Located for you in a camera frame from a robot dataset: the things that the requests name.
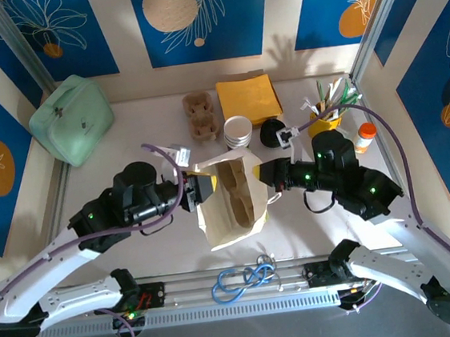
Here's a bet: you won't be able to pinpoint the stack of paper cups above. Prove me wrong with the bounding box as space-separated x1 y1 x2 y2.
221 114 255 152

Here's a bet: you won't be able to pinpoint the coiled blue cable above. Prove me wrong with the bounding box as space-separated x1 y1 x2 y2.
209 263 279 307

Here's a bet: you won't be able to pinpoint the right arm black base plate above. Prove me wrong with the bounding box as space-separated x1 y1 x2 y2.
302 255 381 290

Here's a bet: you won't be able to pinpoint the black connector module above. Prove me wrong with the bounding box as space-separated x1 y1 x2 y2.
110 308 147 337
336 283 373 315

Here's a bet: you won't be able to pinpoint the mint green zip case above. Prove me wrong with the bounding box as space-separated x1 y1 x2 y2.
24 70 121 172

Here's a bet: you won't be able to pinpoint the white paper straw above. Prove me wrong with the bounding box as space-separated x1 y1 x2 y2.
324 77 347 109

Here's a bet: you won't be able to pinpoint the white paper takeout bag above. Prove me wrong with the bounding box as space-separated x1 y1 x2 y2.
189 144 288 254

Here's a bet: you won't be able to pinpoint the stack of yellow napkins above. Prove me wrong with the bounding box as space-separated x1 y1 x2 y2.
214 72 286 131

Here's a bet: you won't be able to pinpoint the stacked cardboard cup carriers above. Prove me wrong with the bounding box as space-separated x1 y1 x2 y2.
180 90 223 143

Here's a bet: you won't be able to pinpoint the wooden stirrer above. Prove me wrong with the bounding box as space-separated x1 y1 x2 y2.
320 100 335 121

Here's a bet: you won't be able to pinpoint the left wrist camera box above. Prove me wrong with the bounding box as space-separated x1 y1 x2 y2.
168 142 193 170

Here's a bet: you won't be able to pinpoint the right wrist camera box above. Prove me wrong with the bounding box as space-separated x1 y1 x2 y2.
275 126 302 148

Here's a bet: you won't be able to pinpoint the right gripper short black cable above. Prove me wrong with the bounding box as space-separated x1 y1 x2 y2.
301 186 338 215

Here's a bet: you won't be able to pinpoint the thin grey wire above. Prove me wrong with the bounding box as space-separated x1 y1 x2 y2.
253 251 283 295

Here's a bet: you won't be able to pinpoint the stack of black lids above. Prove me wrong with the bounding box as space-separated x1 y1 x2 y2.
259 116 288 149

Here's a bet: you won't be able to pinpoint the left gripper short black cable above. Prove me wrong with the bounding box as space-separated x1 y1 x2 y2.
138 215 176 238

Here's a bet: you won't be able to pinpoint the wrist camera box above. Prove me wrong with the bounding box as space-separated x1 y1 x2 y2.
168 142 193 170
275 126 302 148

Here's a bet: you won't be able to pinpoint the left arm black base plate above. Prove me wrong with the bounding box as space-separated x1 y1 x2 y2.
91 281 168 316

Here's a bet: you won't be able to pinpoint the perforated grey cable duct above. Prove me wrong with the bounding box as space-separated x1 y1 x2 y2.
34 291 344 337

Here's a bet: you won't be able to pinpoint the gripper short black cable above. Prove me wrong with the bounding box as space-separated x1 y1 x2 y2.
301 186 338 215
138 215 176 238

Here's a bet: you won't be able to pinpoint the orange lid pill bottle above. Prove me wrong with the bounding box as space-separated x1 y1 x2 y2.
351 122 380 155

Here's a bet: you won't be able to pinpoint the aluminium frame post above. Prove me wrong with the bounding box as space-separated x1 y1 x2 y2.
342 0 421 83
0 0 57 98

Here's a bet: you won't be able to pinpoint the thin green stirrer stick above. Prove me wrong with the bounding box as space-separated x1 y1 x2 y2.
315 79 327 106

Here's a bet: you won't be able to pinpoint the aluminium front rail frame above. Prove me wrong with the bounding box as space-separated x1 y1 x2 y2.
14 239 450 332

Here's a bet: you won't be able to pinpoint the brown cardboard cup carrier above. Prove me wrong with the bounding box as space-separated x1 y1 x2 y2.
215 156 259 231

